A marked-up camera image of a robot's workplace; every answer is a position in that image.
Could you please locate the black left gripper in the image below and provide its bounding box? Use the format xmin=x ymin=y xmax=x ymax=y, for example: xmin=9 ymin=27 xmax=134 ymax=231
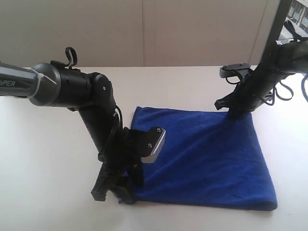
xmin=91 ymin=125 xmax=144 ymax=205

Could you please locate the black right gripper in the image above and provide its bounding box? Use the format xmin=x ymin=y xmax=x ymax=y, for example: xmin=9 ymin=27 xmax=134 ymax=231
xmin=214 ymin=80 xmax=272 ymax=120

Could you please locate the blue microfiber towel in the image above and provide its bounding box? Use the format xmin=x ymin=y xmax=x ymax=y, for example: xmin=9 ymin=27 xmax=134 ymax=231
xmin=131 ymin=106 xmax=278 ymax=211

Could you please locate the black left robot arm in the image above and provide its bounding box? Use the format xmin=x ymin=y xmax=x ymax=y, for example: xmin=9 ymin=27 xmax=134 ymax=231
xmin=0 ymin=61 xmax=144 ymax=205

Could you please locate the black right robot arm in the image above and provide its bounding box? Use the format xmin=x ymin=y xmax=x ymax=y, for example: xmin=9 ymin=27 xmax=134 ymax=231
xmin=214 ymin=39 xmax=308 ymax=119

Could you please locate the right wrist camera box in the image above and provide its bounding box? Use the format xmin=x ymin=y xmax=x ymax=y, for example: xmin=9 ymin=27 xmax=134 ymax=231
xmin=219 ymin=63 xmax=251 ymax=78

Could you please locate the dark window frame post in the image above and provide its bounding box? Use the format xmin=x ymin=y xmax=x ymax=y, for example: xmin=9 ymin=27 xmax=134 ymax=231
xmin=265 ymin=0 xmax=292 ymax=48

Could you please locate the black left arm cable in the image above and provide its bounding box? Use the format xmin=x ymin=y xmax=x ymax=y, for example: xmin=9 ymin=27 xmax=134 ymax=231
xmin=64 ymin=47 xmax=77 ymax=69

